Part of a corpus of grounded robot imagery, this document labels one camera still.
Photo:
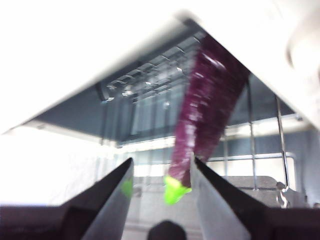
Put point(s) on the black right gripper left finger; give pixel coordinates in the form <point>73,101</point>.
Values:
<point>112,200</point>

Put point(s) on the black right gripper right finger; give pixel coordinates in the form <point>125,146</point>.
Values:
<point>212,200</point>

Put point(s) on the purple eggplant with green stem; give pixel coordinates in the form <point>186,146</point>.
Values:
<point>207,105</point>

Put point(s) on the white toaster oven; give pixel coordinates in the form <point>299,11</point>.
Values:
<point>75,62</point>

